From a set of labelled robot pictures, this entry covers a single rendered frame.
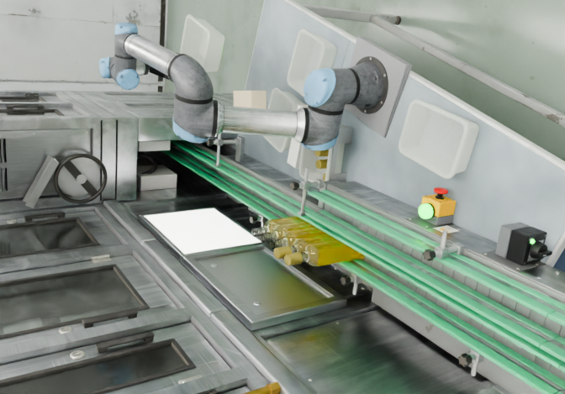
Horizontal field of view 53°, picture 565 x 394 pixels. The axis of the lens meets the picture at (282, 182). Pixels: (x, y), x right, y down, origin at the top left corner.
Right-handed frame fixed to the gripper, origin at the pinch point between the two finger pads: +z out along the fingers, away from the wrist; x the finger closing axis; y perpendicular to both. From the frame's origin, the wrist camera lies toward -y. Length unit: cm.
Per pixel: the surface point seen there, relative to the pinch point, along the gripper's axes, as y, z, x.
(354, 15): 10, 83, -13
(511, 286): -142, 19, 5
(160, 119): 18.4, -6.7, 31.6
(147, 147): 25, -10, 48
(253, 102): -0.9, 27.9, 19.5
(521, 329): -150, 15, 10
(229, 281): -77, -19, 43
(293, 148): -35, 28, 24
